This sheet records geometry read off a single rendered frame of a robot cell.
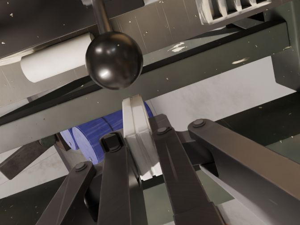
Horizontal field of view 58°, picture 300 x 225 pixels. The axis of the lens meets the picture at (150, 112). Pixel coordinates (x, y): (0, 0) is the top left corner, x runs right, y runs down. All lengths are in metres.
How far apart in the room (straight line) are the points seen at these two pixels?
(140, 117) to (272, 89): 1.81
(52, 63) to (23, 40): 0.04
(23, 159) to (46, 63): 7.57
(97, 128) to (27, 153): 5.09
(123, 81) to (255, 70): 1.81
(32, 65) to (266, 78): 1.74
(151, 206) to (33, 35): 0.23
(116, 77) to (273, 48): 0.30
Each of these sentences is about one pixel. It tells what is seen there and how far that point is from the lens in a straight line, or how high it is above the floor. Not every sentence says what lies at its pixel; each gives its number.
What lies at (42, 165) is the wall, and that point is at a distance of 9.41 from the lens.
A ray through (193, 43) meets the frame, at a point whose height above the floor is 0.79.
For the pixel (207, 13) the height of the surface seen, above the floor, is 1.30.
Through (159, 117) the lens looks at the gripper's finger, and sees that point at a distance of 0.17.
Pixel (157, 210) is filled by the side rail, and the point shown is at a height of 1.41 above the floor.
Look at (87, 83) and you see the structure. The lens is 1.27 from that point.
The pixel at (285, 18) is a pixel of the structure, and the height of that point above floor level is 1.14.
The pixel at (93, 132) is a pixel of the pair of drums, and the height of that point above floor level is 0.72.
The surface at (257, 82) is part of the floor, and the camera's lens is 1.99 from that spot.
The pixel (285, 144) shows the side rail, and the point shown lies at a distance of 0.36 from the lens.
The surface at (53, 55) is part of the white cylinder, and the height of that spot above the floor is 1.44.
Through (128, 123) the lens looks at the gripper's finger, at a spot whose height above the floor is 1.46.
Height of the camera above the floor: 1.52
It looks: 29 degrees down
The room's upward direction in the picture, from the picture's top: 122 degrees counter-clockwise
